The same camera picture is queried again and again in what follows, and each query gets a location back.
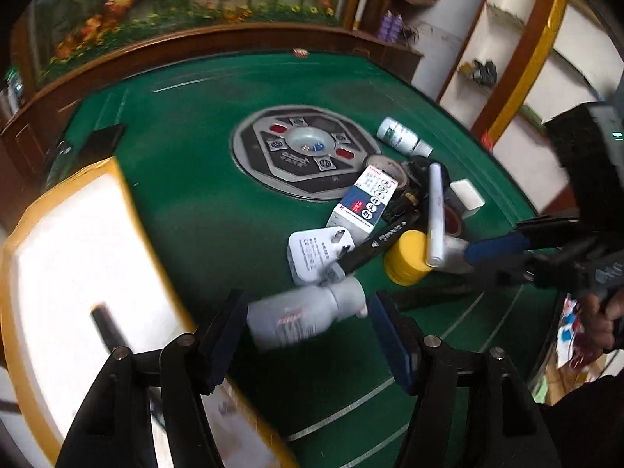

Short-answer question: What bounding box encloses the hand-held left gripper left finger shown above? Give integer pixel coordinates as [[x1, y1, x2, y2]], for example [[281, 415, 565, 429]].
[[56, 289, 249, 468]]

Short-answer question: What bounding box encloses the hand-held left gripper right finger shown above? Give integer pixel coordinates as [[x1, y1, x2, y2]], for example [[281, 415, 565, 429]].
[[368, 291, 561, 468]]

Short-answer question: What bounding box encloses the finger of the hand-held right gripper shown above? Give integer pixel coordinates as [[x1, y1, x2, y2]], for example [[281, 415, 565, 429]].
[[465, 253, 586, 293], [463, 217, 583, 266]]

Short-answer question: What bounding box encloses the white marker pen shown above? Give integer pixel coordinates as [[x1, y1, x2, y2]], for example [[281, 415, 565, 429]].
[[425, 163, 452, 269]]

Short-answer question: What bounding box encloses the white plastic bottle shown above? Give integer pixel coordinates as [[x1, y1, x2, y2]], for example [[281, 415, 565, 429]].
[[246, 275, 369, 352]]

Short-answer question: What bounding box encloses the yellow-taped cardboard box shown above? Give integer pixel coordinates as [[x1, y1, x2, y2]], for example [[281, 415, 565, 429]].
[[0, 156, 298, 468]]

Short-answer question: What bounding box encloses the person's right hand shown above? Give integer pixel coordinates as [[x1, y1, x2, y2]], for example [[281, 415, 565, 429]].
[[580, 287, 624, 352]]

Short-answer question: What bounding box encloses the black tape roll red core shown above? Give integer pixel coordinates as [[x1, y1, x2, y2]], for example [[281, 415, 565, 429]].
[[441, 207, 464, 237]]

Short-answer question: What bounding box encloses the white rectangular tile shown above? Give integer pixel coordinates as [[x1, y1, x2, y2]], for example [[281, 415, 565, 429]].
[[449, 179, 486, 219]]

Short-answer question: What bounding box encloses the colourful printed packet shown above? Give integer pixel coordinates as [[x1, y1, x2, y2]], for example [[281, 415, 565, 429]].
[[556, 297, 586, 366]]

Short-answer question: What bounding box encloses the black pen with gold band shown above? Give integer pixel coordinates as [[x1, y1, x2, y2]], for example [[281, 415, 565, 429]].
[[319, 190, 425, 284]]

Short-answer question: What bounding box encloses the white power adapter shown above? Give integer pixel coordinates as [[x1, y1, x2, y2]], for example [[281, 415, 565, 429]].
[[287, 227, 356, 286]]

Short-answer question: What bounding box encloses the black marker pen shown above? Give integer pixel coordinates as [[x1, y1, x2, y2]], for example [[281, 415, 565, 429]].
[[90, 305, 122, 352]]

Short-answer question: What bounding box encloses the black tape roll beige core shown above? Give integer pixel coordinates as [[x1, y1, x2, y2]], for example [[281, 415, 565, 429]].
[[363, 154, 408, 186]]

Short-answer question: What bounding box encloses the blue white medicine box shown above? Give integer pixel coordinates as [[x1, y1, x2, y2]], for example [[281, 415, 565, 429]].
[[326, 165, 401, 242]]

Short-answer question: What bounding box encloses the white bottle green label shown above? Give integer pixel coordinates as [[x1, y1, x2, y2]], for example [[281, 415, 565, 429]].
[[376, 117, 434, 158]]

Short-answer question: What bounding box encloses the dark object on shelf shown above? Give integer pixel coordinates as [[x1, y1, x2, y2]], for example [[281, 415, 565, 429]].
[[458, 58, 498, 86]]

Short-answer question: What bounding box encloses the grey black table control panel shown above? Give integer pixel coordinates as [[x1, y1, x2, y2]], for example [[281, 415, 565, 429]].
[[231, 105, 383, 200]]

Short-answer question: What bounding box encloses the person's dark clothing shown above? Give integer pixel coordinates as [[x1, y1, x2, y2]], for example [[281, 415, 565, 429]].
[[548, 351, 624, 468]]

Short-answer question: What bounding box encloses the black table edge tray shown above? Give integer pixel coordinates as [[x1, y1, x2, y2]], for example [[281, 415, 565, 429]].
[[78, 124, 128, 159]]

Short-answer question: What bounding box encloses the wooden partition counter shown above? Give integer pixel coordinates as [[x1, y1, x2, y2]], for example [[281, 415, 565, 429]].
[[0, 22, 425, 181]]

